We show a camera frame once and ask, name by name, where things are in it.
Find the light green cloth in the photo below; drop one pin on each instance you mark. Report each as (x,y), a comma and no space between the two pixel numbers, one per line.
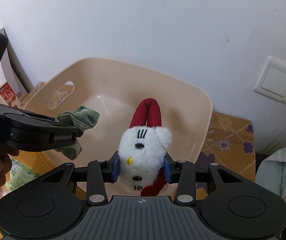
(271,173)

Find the green snack packet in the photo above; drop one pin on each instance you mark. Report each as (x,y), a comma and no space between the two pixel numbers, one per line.
(19,175)

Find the white Hello Kitty plush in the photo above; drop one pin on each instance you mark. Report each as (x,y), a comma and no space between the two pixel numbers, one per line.
(142,149)

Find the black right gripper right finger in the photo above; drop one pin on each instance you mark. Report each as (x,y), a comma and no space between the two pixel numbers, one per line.
(189,178)

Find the white wall switch socket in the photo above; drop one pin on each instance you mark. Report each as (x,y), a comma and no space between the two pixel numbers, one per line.
(272,80)

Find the red white snack box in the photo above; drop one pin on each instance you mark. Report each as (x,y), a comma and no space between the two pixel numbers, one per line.
(9,96)

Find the beige plastic storage bin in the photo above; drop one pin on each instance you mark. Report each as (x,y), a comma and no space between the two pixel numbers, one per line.
(114,89)

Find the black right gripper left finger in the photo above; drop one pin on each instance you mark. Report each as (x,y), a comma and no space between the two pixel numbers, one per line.
(96,174)

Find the brown floral patterned box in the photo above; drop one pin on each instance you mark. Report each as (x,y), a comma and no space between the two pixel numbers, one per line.
(230,142)

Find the green fabric scrunchie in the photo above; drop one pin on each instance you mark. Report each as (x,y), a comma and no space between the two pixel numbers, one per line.
(82,118)

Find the grey board against wall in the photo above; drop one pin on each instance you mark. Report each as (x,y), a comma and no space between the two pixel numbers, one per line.
(14,73)

